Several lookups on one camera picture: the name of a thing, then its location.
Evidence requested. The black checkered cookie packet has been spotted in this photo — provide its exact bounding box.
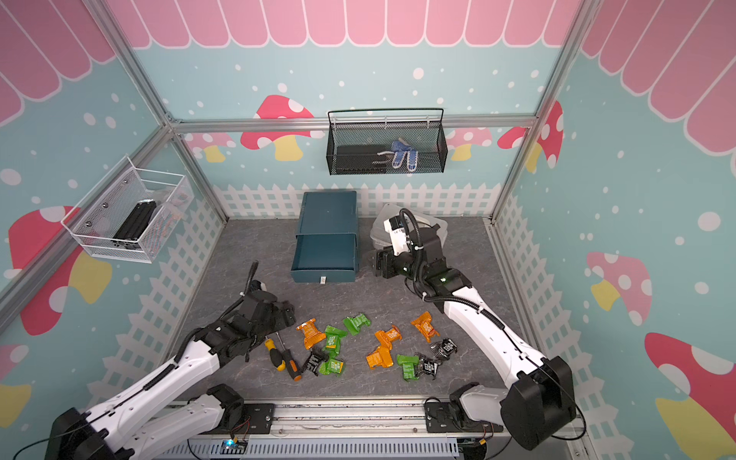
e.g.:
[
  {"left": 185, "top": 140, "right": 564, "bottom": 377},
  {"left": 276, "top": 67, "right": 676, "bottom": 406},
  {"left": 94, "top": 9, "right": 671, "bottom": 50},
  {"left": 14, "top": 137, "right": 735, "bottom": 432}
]
[
  {"left": 302, "top": 350, "right": 329, "bottom": 376},
  {"left": 416, "top": 355, "right": 442, "bottom": 380},
  {"left": 430, "top": 338, "right": 458, "bottom": 362}
]

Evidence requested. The teal three-drawer cabinet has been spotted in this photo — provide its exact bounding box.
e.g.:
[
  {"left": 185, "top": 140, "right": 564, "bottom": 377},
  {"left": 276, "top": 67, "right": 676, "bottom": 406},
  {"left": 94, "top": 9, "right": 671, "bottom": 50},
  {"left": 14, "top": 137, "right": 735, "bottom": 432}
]
[{"left": 291, "top": 190, "right": 360, "bottom": 285}]

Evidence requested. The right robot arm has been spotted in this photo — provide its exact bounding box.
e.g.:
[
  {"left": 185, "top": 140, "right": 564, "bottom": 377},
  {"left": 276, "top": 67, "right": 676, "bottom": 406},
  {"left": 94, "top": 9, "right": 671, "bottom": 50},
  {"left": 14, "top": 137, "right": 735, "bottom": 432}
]
[{"left": 374, "top": 208, "right": 582, "bottom": 450}]

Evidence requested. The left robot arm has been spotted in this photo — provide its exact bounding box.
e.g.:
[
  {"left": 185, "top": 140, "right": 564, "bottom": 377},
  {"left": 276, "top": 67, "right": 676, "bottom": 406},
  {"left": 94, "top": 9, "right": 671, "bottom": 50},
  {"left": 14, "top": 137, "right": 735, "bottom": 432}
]
[{"left": 45, "top": 272, "right": 295, "bottom": 459}]

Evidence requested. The white plastic lidded box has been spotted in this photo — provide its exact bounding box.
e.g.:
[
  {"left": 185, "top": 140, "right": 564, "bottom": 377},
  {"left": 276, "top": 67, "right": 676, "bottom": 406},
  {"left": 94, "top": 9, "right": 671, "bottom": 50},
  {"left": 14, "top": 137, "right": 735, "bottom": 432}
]
[{"left": 369, "top": 202, "right": 450, "bottom": 245}]

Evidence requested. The orange cookie packet far left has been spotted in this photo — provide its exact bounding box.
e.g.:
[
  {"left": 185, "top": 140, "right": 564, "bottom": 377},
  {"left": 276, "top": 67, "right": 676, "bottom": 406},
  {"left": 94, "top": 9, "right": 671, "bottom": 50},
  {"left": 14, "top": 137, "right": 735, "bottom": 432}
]
[{"left": 296, "top": 318, "right": 327, "bottom": 350}]

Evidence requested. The orange cookie packet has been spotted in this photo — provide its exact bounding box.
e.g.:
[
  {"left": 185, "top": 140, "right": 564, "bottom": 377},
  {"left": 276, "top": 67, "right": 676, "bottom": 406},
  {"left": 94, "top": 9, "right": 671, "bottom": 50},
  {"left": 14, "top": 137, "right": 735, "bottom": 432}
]
[
  {"left": 375, "top": 325, "right": 403, "bottom": 350},
  {"left": 410, "top": 312, "right": 440, "bottom": 343},
  {"left": 296, "top": 318, "right": 327, "bottom": 350},
  {"left": 366, "top": 345, "right": 394, "bottom": 369}
]

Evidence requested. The green cookie packet left middle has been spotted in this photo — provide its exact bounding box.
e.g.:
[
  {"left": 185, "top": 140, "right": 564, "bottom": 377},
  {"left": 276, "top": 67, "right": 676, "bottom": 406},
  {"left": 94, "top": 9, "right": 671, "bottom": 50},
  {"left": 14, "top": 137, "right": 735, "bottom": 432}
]
[{"left": 324, "top": 326, "right": 348, "bottom": 357}]

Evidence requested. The green cookie packet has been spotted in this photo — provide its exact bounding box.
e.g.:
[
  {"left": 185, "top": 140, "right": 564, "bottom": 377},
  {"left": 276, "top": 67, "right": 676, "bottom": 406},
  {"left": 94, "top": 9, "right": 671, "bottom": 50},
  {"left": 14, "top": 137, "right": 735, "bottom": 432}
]
[
  {"left": 318, "top": 358, "right": 344, "bottom": 376},
  {"left": 324, "top": 326, "right": 348, "bottom": 357},
  {"left": 343, "top": 314, "right": 372, "bottom": 335},
  {"left": 396, "top": 355, "right": 420, "bottom": 381}
]

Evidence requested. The green cookie packet upper middle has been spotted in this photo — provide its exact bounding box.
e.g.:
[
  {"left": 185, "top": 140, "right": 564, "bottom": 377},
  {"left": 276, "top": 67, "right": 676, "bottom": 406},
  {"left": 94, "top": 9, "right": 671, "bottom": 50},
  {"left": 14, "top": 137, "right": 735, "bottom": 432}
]
[{"left": 343, "top": 314, "right": 372, "bottom": 335}]

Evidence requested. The orange cookie packet right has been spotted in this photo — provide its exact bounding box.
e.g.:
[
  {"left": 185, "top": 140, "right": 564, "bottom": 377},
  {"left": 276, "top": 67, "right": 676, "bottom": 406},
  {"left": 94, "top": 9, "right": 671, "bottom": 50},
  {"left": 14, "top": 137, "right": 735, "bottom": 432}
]
[{"left": 410, "top": 312, "right": 440, "bottom": 343}]

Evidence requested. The green cookie packet lower left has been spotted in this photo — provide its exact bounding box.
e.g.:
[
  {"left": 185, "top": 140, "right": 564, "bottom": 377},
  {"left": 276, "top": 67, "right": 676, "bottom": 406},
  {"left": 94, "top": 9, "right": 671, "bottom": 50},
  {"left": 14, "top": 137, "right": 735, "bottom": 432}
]
[{"left": 318, "top": 358, "right": 344, "bottom": 376}]

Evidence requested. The orange cookie packet lower centre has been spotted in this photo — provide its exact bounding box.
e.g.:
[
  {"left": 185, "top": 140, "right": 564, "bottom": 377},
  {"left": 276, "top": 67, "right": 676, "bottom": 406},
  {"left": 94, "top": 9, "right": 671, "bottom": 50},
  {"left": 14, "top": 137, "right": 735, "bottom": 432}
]
[{"left": 366, "top": 345, "right": 394, "bottom": 369}]

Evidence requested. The green cookie packet right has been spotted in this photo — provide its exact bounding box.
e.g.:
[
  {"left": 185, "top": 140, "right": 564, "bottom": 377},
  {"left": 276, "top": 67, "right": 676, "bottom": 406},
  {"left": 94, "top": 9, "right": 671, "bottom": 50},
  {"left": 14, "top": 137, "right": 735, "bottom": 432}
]
[{"left": 396, "top": 355, "right": 420, "bottom": 381}]

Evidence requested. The blue white item in basket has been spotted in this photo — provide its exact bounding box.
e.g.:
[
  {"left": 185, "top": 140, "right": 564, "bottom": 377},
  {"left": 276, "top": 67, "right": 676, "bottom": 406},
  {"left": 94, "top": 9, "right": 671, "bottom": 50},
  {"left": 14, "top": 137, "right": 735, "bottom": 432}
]
[{"left": 377, "top": 138, "right": 419, "bottom": 173}]

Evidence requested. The small green circuit board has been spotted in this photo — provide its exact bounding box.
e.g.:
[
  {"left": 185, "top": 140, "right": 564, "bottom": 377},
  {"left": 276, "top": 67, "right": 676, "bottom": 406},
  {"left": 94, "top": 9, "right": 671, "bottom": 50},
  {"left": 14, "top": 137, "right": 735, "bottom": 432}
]
[{"left": 220, "top": 439, "right": 248, "bottom": 455}]

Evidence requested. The black box in white basket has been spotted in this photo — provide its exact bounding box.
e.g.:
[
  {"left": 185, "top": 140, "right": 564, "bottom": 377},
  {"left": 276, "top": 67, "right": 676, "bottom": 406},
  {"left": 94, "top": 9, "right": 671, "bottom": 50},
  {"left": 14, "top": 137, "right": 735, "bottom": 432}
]
[{"left": 112, "top": 199, "right": 157, "bottom": 250}]

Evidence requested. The yellow handled screwdriver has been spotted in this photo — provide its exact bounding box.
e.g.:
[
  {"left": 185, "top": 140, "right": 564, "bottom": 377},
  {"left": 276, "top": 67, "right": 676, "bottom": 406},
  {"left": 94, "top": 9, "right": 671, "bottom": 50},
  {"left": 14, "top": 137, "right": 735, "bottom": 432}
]
[{"left": 264, "top": 338, "right": 287, "bottom": 372}]

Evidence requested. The orange handled screwdriver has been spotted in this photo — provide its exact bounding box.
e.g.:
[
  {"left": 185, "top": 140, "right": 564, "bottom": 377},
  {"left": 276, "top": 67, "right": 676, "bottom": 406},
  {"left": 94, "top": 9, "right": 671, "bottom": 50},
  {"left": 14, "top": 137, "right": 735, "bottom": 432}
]
[{"left": 276, "top": 333, "right": 302, "bottom": 381}]

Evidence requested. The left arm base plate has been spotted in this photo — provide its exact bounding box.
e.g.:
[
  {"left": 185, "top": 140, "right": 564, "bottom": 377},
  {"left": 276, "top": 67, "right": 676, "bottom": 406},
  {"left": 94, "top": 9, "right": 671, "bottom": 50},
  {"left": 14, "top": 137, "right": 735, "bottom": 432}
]
[{"left": 226, "top": 404, "right": 275, "bottom": 437}]

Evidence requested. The black wire wall basket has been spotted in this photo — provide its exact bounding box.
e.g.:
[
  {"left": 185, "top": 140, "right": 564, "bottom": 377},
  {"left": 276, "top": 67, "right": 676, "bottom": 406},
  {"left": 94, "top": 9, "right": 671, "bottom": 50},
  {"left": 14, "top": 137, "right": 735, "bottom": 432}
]
[{"left": 326, "top": 107, "right": 449, "bottom": 176}]

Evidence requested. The white slotted cable duct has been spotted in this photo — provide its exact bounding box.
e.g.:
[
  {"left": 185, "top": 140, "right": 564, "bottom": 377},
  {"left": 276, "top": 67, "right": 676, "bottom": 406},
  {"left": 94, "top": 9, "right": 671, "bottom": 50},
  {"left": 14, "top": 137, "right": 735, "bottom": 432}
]
[{"left": 158, "top": 437, "right": 461, "bottom": 459}]

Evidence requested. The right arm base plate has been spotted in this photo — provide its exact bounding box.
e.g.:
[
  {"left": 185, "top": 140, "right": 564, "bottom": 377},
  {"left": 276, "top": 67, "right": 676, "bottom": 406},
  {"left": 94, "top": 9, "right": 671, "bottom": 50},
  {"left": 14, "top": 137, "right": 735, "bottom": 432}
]
[{"left": 423, "top": 397, "right": 503, "bottom": 436}]

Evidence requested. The white wire wall basket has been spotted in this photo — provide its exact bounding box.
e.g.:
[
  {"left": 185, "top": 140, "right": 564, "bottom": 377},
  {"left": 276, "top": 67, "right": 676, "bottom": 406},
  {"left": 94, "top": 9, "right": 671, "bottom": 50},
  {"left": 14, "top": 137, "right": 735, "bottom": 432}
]
[{"left": 61, "top": 157, "right": 195, "bottom": 264}]

